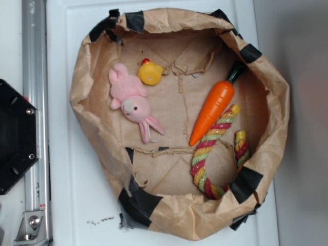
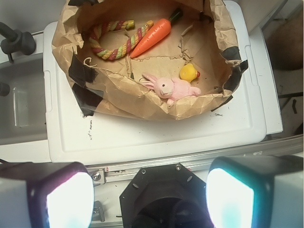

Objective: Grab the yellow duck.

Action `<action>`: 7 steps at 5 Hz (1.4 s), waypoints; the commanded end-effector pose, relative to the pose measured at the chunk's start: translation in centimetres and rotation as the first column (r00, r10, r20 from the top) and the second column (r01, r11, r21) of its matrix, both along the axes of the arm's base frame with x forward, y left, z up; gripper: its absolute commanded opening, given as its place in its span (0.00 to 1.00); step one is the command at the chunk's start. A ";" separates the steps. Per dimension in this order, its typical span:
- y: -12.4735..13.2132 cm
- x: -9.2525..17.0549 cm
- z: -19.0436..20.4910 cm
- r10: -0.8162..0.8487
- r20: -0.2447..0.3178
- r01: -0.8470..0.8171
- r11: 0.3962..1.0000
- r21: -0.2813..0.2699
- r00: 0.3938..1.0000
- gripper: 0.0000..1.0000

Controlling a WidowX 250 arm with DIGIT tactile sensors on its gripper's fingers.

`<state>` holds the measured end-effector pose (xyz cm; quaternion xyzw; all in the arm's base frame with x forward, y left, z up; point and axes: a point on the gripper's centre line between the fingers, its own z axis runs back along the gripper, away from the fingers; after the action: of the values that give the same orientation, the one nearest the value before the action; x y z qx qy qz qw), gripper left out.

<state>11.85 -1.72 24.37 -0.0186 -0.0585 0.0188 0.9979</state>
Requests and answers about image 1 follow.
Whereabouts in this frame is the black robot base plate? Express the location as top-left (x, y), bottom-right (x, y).
top-left (1, 79), bottom-right (38, 195)

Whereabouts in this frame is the multicoloured twisted rope toy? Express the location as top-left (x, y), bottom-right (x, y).
top-left (190, 104), bottom-right (250, 200)

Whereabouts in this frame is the white plastic tray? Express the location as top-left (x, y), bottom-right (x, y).
top-left (46, 0), bottom-right (280, 246)

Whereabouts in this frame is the brown paper bag bin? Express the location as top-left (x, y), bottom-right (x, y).
top-left (70, 8), bottom-right (290, 240)

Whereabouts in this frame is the orange plastic carrot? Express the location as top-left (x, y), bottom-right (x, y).
top-left (189, 61), bottom-right (247, 146)

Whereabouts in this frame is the pink plush bunny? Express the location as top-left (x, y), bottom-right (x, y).
top-left (109, 63), bottom-right (166, 144)

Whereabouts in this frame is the aluminium rail with bracket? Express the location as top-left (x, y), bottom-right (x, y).
top-left (14, 1), bottom-right (53, 245)

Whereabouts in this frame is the yellow rubber duck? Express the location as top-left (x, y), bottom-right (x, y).
top-left (137, 58), bottom-right (163, 86)

